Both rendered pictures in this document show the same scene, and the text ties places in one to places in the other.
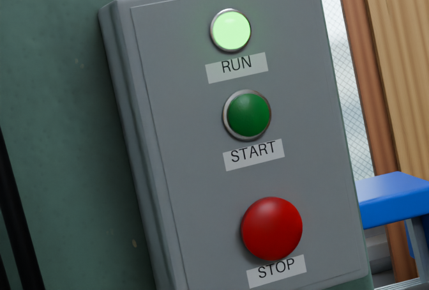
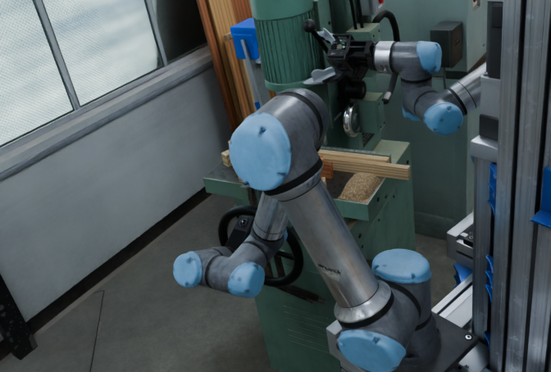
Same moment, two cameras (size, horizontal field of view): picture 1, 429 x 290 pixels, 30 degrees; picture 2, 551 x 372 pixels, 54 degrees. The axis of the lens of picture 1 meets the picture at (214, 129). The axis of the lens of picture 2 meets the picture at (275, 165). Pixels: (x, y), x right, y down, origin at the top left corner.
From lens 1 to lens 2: 1.63 m
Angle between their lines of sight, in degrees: 43
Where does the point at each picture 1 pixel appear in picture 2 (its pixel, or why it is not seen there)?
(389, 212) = not seen: hidden behind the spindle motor
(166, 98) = not seen: outside the picture
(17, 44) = not seen: outside the picture
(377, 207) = not seen: hidden behind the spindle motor
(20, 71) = not seen: outside the picture
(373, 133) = (202, 10)
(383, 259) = (202, 65)
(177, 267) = (374, 5)
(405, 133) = (214, 9)
